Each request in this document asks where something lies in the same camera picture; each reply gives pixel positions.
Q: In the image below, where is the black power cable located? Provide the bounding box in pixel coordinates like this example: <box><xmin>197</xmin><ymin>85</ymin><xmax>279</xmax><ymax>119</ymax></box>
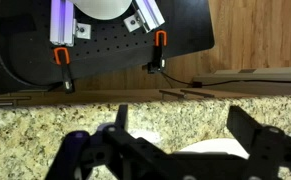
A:
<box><xmin>160</xmin><ymin>71</ymin><xmax>291</xmax><ymax>88</ymax></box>

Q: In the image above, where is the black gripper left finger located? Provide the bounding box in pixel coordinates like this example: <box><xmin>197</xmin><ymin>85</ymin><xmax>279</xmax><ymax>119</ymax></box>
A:
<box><xmin>44</xmin><ymin>104</ymin><xmax>173</xmax><ymax>180</ymax></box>

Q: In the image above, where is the orange black clamp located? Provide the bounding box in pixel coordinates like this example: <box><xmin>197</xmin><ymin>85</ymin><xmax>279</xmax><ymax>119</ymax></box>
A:
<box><xmin>53</xmin><ymin>47</ymin><xmax>74</xmax><ymax>94</ymax></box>
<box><xmin>147</xmin><ymin>30</ymin><xmax>167</xmax><ymax>74</ymax></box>

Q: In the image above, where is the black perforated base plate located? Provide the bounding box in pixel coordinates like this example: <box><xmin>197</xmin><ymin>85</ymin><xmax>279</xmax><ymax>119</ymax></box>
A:
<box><xmin>0</xmin><ymin>0</ymin><xmax>214</xmax><ymax>94</ymax></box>

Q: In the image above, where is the orange black clamp far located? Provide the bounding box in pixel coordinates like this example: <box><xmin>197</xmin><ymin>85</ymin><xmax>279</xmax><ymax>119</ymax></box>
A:
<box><xmin>147</xmin><ymin>30</ymin><xmax>167</xmax><ymax>74</ymax></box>

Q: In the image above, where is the aluminium extrusion rail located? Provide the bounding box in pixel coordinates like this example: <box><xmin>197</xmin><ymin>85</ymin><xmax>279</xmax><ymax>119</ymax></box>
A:
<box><xmin>132</xmin><ymin>0</ymin><xmax>165</xmax><ymax>32</ymax></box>
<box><xmin>50</xmin><ymin>0</ymin><xmax>75</xmax><ymax>47</ymax></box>

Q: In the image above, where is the white oval sink basin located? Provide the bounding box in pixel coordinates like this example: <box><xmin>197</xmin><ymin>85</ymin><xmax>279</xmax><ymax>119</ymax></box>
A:
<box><xmin>181</xmin><ymin>138</ymin><xmax>249</xmax><ymax>159</ymax></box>

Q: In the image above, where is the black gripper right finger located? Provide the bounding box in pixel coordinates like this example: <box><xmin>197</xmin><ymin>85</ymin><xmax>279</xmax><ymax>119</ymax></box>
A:
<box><xmin>226</xmin><ymin>106</ymin><xmax>291</xmax><ymax>180</ymax></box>

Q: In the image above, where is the orange black clamp near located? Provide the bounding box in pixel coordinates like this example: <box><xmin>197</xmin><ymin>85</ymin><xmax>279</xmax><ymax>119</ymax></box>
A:
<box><xmin>53</xmin><ymin>47</ymin><xmax>74</xmax><ymax>94</ymax></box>

